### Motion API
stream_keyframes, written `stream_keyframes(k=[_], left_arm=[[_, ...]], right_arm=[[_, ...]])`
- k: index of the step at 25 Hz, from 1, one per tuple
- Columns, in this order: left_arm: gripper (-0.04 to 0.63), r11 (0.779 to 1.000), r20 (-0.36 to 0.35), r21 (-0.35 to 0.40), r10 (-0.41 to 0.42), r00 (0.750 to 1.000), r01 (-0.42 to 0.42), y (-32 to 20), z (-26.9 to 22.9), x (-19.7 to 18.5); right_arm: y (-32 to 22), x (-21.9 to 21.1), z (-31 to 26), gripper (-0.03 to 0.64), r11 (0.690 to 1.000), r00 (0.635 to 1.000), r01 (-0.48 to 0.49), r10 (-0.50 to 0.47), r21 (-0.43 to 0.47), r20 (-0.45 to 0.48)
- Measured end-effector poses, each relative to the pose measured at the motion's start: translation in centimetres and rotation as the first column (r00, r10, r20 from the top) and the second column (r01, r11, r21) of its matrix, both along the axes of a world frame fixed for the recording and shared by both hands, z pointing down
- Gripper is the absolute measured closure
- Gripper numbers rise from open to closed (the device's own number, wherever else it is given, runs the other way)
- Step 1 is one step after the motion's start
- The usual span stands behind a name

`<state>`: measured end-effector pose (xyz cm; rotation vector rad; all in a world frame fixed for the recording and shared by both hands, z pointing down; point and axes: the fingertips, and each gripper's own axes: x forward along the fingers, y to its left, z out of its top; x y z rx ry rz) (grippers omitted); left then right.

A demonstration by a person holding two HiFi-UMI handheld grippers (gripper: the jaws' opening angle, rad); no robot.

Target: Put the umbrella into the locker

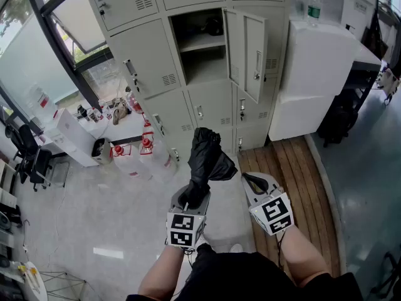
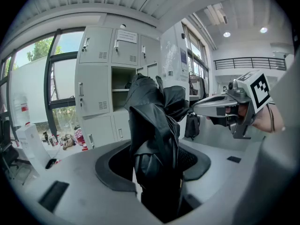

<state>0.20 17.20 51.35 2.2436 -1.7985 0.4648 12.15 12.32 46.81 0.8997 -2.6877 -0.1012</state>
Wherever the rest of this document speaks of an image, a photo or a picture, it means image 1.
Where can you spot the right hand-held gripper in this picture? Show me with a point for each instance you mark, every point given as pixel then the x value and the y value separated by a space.
pixel 275 213

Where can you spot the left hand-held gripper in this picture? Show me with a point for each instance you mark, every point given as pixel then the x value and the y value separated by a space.
pixel 181 230

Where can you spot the black umbrella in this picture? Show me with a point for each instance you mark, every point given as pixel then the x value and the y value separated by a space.
pixel 205 158

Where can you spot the grey metal locker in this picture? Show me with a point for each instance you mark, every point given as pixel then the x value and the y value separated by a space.
pixel 147 52

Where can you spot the person's right forearm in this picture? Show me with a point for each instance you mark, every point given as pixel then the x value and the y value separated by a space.
pixel 300 256

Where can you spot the person's left forearm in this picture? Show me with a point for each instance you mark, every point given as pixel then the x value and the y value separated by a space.
pixel 159 271

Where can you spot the person's white left shoe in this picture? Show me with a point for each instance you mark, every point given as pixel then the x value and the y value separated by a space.
pixel 202 241

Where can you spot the person's white shoe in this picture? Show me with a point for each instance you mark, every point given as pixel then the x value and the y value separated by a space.
pixel 236 248
pixel 202 241

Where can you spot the wooden floor platform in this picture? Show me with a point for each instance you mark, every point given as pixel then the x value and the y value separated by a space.
pixel 300 180

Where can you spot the person's white right shoe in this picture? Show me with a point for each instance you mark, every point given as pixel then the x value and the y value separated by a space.
pixel 236 248

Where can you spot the person's black shirt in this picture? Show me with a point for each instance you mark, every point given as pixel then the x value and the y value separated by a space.
pixel 238 277

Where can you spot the black backpack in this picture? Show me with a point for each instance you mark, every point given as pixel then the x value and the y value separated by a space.
pixel 338 121

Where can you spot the white trash bin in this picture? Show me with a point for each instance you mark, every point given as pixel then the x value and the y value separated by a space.
pixel 101 150

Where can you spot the white desk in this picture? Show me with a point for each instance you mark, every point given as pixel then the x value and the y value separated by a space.
pixel 122 128

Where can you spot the white counter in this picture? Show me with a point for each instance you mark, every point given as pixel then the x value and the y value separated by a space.
pixel 310 74

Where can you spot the brown bag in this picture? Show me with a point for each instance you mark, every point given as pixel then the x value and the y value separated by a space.
pixel 120 113

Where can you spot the black round object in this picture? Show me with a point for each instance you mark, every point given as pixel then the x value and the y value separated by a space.
pixel 213 27

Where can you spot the black office chair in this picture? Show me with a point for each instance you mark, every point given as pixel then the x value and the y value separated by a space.
pixel 29 155

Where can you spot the clear plastic water bottle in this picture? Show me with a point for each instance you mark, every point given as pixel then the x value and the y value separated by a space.
pixel 314 8

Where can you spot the black hanging bag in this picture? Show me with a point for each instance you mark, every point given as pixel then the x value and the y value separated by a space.
pixel 374 39

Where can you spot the translucent jug red label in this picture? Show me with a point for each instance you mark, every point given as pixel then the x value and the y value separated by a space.
pixel 40 103

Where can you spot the white machine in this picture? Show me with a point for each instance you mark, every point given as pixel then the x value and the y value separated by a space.
pixel 357 5

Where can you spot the black framed window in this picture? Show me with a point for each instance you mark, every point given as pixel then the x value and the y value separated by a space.
pixel 47 27

